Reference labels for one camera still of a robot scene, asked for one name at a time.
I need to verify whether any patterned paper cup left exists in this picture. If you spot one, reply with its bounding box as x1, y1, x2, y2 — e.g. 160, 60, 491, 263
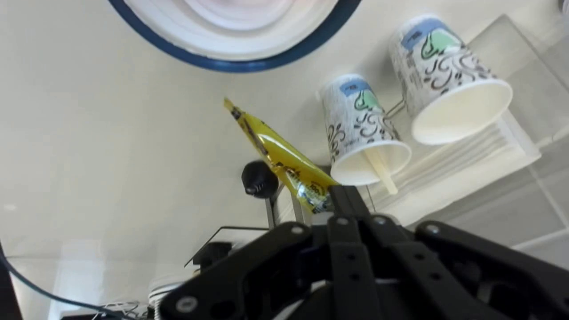
389, 14, 514, 145

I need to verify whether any patterned paper cup with stick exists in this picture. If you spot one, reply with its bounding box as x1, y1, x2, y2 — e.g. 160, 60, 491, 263
318, 74, 412, 186

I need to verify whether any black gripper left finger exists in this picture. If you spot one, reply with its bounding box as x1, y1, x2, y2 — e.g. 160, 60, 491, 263
158, 222, 331, 320

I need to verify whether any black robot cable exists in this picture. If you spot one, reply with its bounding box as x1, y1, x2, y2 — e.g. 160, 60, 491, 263
0, 241, 139, 320

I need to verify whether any wooden stir stick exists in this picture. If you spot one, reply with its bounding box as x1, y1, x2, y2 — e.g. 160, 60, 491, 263
364, 151, 398, 195

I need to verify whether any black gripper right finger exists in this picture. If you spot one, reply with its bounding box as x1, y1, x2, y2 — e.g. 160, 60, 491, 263
331, 184, 569, 320

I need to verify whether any yellow packet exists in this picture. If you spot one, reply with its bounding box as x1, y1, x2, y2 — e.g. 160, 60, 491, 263
222, 97, 336, 213

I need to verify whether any blue bowl white interior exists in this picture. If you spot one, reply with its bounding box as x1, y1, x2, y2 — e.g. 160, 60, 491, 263
108, 0, 361, 72

